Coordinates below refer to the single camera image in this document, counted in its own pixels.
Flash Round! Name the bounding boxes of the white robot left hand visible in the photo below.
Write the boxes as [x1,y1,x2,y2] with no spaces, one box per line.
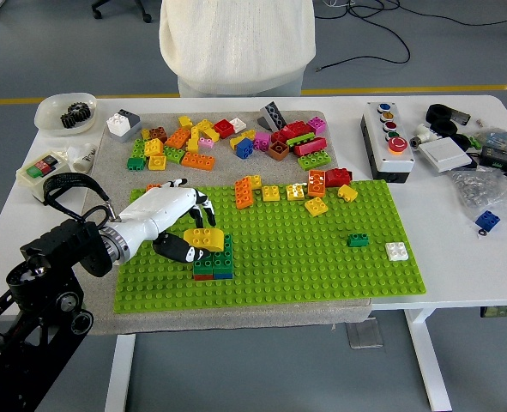
[118,178,218,264]

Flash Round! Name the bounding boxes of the yellow curved brick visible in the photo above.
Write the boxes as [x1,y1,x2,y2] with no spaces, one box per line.
[183,227,226,253]

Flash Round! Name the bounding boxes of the magenta square brick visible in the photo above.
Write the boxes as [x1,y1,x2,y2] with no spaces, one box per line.
[252,131,272,152]

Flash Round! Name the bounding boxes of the lime long brick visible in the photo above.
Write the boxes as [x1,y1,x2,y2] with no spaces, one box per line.
[130,138,149,161]
[297,150,335,172]

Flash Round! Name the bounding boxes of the yellow narrow brick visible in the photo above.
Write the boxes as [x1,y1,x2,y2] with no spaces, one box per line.
[186,126,202,154]

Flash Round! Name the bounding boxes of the white square brick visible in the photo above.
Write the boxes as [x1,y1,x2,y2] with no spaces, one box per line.
[383,241,409,262]
[106,111,130,136]

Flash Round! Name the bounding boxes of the red square brick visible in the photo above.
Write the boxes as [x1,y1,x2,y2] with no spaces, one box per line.
[213,118,236,139]

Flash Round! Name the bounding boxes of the green studded baseplate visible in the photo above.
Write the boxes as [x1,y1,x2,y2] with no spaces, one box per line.
[112,179,428,314]

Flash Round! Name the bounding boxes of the brown square brick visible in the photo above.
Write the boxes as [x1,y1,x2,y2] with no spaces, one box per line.
[268,140,290,162]

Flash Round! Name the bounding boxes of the grey patterned sloped brick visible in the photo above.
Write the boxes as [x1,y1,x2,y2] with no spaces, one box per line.
[257,101,288,132]

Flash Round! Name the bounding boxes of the large red brick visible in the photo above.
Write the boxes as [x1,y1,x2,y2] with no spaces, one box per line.
[270,121,312,145]

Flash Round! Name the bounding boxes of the lime flat brick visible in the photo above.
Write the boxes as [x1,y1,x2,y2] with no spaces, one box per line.
[285,132,317,147]

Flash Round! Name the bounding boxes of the red long brick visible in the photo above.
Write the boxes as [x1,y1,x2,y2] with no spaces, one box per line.
[292,136,328,158]

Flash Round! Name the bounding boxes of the white plastic tube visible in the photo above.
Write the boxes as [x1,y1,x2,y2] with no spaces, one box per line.
[72,143,99,174]

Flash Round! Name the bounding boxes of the grey-brown mat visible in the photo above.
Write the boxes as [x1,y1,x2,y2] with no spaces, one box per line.
[55,110,374,336]

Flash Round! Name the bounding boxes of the white bowl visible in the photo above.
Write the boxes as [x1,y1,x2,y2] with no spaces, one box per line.
[33,92,99,137]

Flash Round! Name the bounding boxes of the white table leg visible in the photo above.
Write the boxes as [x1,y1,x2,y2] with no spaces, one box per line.
[405,308,454,412]
[105,333,136,412]

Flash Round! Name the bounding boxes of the person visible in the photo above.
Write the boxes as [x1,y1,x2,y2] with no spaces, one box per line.
[158,0,317,99]

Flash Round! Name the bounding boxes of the black office chair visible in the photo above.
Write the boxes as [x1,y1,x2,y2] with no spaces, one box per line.
[90,0,154,23]

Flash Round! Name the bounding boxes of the grey button control box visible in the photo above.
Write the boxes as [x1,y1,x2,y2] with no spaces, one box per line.
[359,101,416,184]

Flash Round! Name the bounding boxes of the white pipe fitting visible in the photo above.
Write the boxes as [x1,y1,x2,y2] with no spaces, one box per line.
[409,124,443,149]

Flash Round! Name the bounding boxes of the grey black block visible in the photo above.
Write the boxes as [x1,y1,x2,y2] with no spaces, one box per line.
[450,106,472,126]

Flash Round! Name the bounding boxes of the clear bag of screws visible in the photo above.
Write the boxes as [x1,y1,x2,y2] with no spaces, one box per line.
[448,169,507,215]

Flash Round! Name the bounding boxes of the black power adapter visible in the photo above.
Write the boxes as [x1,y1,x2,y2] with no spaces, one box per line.
[478,145,507,177]

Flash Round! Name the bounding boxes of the clear bag of parts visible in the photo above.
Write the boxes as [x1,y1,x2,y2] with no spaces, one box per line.
[471,126,507,155]

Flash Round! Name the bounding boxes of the beige switch box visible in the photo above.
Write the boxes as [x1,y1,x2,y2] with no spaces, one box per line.
[15,152,78,203]

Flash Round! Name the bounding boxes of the black floor cable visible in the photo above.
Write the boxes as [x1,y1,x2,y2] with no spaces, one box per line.
[314,0,507,72]

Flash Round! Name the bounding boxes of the white switch plate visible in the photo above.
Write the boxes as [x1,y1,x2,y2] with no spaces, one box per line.
[418,137,474,173]

